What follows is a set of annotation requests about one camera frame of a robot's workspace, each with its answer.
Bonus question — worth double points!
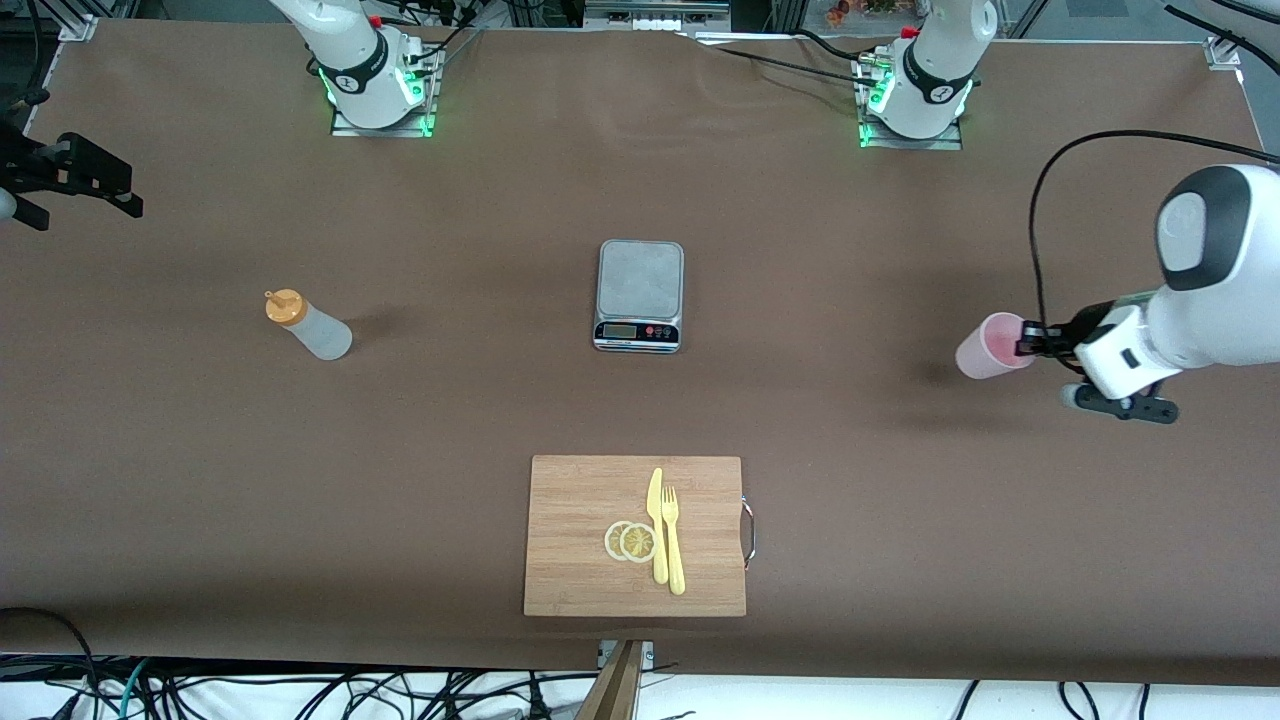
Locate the yellow plastic knife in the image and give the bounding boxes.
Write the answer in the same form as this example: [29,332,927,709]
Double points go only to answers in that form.
[646,467,670,586]

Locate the thick black looped cable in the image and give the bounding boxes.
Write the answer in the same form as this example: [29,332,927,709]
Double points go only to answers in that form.
[0,607,101,720]

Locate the silver digital kitchen scale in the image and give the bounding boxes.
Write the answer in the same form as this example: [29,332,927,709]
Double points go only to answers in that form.
[593,239,685,354]

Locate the wooden post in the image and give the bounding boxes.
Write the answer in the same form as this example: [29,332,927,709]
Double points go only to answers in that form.
[575,640,646,720]

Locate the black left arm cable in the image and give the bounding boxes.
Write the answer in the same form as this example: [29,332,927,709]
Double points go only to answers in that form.
[1029,130,1280,331]

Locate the long black power cable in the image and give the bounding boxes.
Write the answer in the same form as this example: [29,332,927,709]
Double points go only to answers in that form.
[680,28,886,101]

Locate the grey power strip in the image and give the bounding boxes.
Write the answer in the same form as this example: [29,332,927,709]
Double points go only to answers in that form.
[585,0,731,33]

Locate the translucent sauce bottle orange cap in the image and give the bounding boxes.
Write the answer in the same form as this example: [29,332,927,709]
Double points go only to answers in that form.
[264,288,354,362]

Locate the orange toy items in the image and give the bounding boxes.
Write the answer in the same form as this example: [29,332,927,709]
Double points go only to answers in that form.
[825,0,906,23]

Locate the yellow plastic fork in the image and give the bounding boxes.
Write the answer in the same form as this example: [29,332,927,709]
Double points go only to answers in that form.
[661,486,688,597]

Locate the teal cable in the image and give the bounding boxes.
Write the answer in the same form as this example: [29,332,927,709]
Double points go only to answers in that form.
[118,657,153,720]

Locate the brown paper table cover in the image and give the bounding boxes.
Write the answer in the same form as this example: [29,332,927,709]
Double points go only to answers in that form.
[0,18,1280,689]

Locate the pink plastic cup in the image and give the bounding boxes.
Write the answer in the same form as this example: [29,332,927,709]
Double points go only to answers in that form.
[955,312,1038,381]

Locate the bamboo cutting board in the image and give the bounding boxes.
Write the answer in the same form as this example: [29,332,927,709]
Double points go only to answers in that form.
[523,455,748,618]

